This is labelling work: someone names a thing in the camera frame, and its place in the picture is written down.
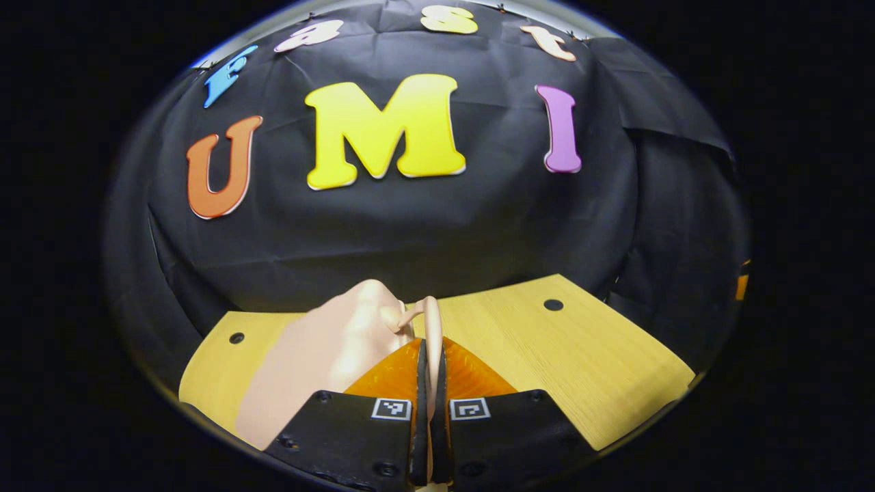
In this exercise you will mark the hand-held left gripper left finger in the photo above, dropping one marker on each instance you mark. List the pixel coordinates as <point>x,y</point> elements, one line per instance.
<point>418,424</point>

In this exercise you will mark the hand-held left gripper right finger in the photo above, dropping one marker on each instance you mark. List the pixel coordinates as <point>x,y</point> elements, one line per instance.
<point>441,437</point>

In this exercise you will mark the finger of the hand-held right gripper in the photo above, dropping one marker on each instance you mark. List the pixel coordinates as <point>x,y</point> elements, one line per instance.
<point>742,287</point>

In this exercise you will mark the pink suitcase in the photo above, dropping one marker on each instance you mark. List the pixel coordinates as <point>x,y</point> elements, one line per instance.
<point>321,355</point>

